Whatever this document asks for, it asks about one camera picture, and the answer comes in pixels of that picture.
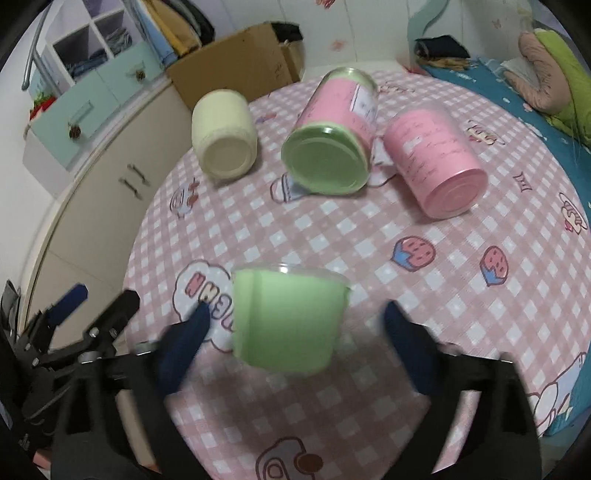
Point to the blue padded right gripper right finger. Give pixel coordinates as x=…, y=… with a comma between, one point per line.
x=502, y=442

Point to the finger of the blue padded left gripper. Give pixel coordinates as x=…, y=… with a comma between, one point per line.
x=67, y=304
x=103, y=332

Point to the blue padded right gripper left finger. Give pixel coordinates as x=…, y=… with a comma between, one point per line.
x=90, y=441

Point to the small green cup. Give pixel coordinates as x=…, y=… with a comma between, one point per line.
x=287, y=317

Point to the cream white cup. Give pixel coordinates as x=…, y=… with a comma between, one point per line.
x=223, y=135

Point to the pink cup with writing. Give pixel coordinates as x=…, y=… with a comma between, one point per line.
x=436, y=160

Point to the cream floor cabinet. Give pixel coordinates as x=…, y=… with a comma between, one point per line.
x=90, y=233

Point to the teal drawer unit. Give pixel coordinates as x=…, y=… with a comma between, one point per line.
x=59, y=134

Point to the pink checkered tablecloth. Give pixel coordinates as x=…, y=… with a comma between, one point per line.
x=512, y=275

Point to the red strawberry plush toy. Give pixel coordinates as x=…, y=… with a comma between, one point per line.
x=42, y=102

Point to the purple open shelf unit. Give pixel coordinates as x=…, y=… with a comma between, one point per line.
x=80, y=36

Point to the hanging clothes row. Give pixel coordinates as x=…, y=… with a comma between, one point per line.
x=172, y=28

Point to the pink green labelled jar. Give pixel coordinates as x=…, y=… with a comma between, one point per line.
x=328, y=152

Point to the large cardboard box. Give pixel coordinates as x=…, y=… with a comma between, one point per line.
x=249, y=62

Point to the small cardboard box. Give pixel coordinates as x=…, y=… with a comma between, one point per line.
x=293, y=53

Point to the black clothes on box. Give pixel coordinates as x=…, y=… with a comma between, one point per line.
x=287, y=32

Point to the green and pink rolled quilt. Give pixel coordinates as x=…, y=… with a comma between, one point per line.
x=563, y=91

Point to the white pillow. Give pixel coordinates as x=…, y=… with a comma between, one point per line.
x=523, y=69

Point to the folded dark clothes pile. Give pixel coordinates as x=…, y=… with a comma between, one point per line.
x=443, y=52

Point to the grey metal stair rail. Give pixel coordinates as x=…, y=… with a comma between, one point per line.
x=34, y=58

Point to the teal bunk bed frame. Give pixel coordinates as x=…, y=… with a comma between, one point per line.
x=431, y=19

